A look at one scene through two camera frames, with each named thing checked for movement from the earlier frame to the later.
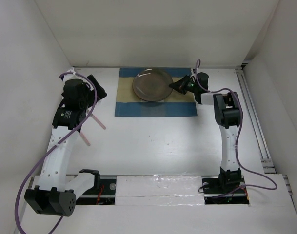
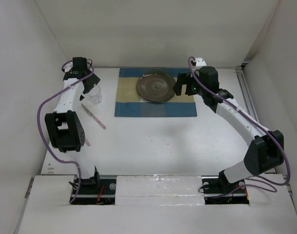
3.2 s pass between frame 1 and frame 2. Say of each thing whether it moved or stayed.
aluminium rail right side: stayed
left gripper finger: moved
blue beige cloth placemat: stayed
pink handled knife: stayed
